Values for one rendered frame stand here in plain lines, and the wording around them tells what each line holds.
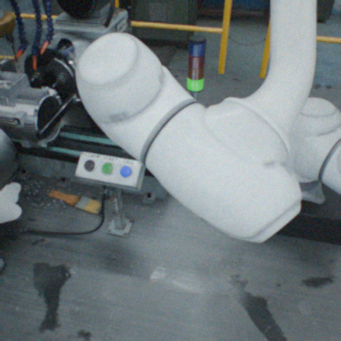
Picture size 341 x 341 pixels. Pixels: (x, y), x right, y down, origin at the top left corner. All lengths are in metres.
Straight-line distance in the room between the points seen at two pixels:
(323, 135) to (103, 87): 0.69
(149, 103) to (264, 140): 0.13
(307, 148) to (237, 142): 0.61
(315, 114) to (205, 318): 0.59
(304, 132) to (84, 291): 0.72
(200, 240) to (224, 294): 0.18
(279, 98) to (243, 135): 0.07
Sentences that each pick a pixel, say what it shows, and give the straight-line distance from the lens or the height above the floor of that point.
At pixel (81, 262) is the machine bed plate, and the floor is 0.80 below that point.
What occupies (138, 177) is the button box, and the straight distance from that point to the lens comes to 0.85.
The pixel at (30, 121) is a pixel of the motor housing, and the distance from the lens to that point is 1.15.
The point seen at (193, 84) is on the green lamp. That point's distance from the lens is 1.26.
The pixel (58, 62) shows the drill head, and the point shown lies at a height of 1.12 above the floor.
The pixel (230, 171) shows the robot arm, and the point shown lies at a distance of 0.34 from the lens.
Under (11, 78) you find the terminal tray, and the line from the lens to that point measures 1.27.
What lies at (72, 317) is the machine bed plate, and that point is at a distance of 0.96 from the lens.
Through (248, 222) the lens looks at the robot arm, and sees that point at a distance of 0.35.
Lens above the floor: 1.64
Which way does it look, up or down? 42 degrees down
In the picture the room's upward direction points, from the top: straight up
